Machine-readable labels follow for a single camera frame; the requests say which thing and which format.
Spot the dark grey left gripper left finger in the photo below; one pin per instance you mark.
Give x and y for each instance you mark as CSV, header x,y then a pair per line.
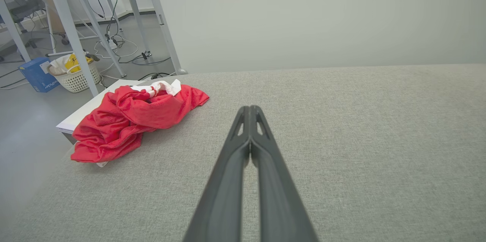
x,y
224,181

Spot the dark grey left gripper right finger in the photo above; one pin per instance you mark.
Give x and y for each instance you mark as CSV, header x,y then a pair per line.
x,y
279,196

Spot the red and white shirt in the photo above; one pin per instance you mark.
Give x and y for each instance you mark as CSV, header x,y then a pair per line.
x,y
125,120

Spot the grey fabric sofa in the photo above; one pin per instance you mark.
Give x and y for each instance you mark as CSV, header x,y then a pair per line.
x,y
360,139

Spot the low white table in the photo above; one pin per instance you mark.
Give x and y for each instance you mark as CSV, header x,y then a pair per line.
x,y
89,107

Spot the white power strip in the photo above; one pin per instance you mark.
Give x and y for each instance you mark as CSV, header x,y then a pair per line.
x,y
112,44

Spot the white plastic laundry basket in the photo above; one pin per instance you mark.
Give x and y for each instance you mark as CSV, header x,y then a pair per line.
x,y
78,79

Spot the yellow item in basket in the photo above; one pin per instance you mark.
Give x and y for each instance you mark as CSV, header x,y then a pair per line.
x,y
74,63

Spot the blue cardboard box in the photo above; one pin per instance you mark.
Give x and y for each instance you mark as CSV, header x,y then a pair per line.
x,y
36,75

